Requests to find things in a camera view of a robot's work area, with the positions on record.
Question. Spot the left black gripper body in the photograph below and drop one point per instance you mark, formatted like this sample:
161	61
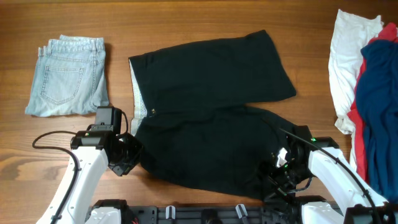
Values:
126	158

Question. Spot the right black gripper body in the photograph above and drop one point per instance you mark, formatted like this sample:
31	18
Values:
277	179

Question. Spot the black shorts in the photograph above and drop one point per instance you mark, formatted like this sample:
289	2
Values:
196	113

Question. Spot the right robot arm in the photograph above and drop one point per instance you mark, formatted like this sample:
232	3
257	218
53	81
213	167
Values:
307	158

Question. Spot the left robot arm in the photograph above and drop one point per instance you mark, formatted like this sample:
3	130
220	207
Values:
102	146

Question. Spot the folded light blue jeans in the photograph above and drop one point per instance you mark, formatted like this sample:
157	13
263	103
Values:
69	77

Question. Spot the navy blue garment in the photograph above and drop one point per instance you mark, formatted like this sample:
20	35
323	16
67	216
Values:
376	101

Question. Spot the white garment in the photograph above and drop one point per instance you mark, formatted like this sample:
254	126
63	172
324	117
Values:
351	33

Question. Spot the red garment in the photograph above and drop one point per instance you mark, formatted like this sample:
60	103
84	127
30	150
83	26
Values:
389	32

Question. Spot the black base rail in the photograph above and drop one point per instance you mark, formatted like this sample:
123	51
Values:
211	214

